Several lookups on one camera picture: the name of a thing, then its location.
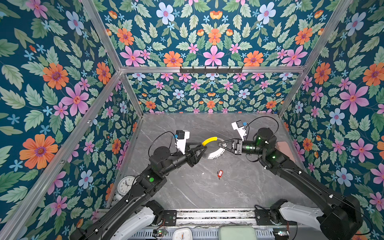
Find red key tag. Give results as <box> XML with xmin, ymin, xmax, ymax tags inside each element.
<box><xmin>218</xmin><ymin>170</ymin><xmax>224</xmax><ymax>180</ymax></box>

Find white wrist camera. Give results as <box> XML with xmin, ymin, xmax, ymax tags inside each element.
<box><xmin>175</xmin><ymin>130</ymin><xmax>190</xmax><ymax>155</ymax></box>
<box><xmin>231</xmin><ymin>120</ymin><xmax>247</xmax><ymax>141</ymax></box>

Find black hook rail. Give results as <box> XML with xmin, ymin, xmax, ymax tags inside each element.
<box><xmin>179</xmin><ymin>66</ymin><xmax>243</xmax><ymax>75</ymax></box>

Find white round alarm clock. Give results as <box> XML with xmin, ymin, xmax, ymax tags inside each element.
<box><xmin>117</xmin><ymin>176</ymin><xmax>136</xmax><ymax>196</ymax></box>

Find pink eraser case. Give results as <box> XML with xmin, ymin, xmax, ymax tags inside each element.
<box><xmin>276</xmin><ymin>141</ymin><xmax>296</xmax><ymax>162</ymax></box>

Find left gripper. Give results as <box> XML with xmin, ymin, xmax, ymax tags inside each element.
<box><xmin>160</xmin><ymin>140</ymin><xmax>209</xmax><ymax>177</ymax></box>

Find white clock at front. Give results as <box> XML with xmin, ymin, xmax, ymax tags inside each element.
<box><xmin>172</xmin><ymin>228</ymin><xmax>193</xmax><ymax>240</ymax></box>

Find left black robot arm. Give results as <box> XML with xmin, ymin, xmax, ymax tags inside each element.
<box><xmin>70</xmin><ymin>143</ymin><xmax>207</xmax><ymax>240</ymax></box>

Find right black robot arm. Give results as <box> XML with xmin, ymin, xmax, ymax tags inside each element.
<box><xmin>218</xmin><ymin>128</ymin><xmax>363</xmax><ymax>240</ymax></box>

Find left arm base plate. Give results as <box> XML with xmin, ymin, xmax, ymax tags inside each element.
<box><xmin>154</xmin><ymin>210</ymin><xmax>178</xmax><ymax>227</ymax></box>

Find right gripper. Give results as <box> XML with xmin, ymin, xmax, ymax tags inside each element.
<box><xmin>218</xmin><ymin>138</ymin><xmax>267</xmax><ymax>158</ymax></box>

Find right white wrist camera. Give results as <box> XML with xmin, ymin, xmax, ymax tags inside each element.
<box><xmin>231</xmin><ymin>120</ymin><xmax>247</xmax><ymax>141</ymax></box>

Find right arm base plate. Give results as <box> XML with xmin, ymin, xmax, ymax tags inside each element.
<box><xmin>254</xmin><ymin>208</ymin><xmax>297</xmax><ymax>226</ymax></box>

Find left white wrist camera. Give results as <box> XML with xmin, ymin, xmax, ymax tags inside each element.
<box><xmin>175</xmin><ymin>130</ymin><xmax>190</xmax><ymax>155</ymax></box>

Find aluminium front rail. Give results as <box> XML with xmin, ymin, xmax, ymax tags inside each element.
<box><xmin>92</xmin><ymin>207</ymin><xmax>340</xmax><ymax>229</ymax></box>

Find pale green box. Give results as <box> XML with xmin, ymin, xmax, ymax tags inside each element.
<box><xmin>219</xmin><ymin>226</ymin><xmax>257</xmax><ymax>240</ymax></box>

